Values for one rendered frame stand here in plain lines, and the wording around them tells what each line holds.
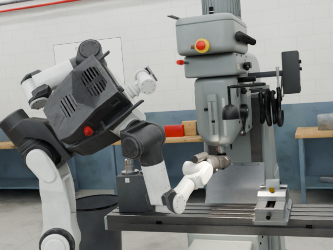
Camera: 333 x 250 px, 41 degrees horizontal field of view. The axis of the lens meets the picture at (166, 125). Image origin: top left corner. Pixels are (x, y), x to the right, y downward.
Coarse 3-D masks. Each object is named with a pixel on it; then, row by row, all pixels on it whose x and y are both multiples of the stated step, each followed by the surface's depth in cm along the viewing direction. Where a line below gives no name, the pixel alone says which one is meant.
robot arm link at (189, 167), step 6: (192, 156) 189; (198, 156) 188; (204, 156) 192; (186, 162) 193; (192, 162) 192; (198, 162) 191; (204, 162) 191; (210, 162) 194; (186, 168) 191; (192, 168) 190; (198, 168) 188; (186, 174) 192
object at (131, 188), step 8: (120, 176) 221; (128, 176) 220; (136, 176) 219; (120, 184) 221; (128, 184) 220; (136, 184) 220; (144, 184) 219; (120, 192) 222; (128, 192) 221; (136, 192) 220; (144, 192) 219; (120, 200) 222; (128, 200) 221; (136, 200) 221; (144, 200) 220; (120, 208) 223; (128, 208) 222; (136, 208) 221; (144, 208) 220
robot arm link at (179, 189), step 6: (186, 180) 182; (180, 186) 179; (186, 186) 180; (192, 186) 181; (180, 192) 176; (186, 192) 177; (186, 198) 177; (156, 210) 172; (162, 210) 170; (168, 210) 168
